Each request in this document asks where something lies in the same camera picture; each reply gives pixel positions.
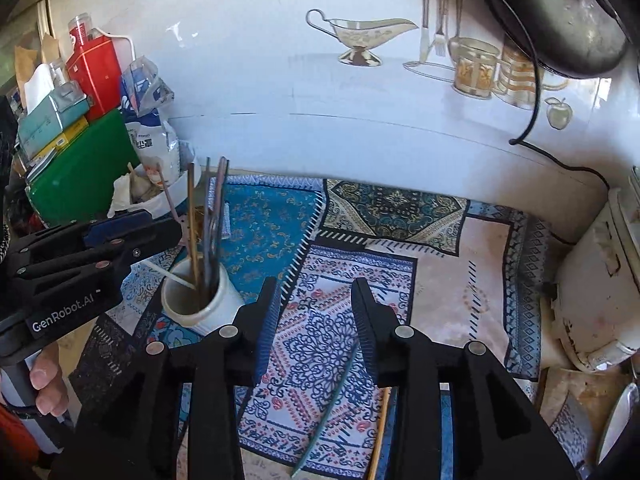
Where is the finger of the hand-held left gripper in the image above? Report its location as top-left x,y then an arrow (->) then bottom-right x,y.
0,219 -> 184,323
5,209 -> 152,275

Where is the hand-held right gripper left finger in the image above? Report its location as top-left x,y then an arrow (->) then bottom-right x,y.
47,276 -> 283,480

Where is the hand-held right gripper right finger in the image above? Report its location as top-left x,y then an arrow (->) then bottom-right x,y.
350,276 -> 578,480

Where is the white ceramic cup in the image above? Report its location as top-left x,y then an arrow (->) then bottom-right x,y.
161,255 -> 246,336

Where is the white chopstick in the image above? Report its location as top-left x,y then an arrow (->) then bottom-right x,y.
144,259 -> 199,291

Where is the teal chopstick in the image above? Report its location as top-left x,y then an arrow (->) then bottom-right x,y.
291,345 -> 358,477

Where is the dark grey chopstick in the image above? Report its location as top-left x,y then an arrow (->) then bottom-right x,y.
210,156 -> 227,293
214,156 -> 231,293

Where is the person's left hand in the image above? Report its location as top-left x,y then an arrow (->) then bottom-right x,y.
29,347 -> 71,418

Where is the white plastic tub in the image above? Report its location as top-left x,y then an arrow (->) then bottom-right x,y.
107,172 -> 176,221

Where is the pink chopstick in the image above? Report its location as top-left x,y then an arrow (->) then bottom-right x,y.
156,169 -> 182,223

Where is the green plastic box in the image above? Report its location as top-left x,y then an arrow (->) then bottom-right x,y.
25,107 -> 141,228

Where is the white plastic bag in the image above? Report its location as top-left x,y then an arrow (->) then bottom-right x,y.
120,57 -> 182,186

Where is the patterned tablecloth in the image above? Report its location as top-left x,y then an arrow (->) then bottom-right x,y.
67,175 -> 551,480

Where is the yellow box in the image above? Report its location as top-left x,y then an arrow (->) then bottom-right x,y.
27,120 -> 90,167

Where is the teal tissue box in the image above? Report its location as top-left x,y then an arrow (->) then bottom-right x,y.
17,82 -> 93,153

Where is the red tin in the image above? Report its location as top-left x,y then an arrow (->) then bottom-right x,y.
66,35 -> 123,121

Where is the white rice cooker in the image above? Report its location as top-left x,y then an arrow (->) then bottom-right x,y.
547,165 -> 640,373

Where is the white plate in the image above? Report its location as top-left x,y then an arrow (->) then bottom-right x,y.
597,382 -> 640,466

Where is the black pan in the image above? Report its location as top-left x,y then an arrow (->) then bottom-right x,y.
467,0 -> 631,80

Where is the black cable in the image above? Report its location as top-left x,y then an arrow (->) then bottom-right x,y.
495,0 -> 611,193

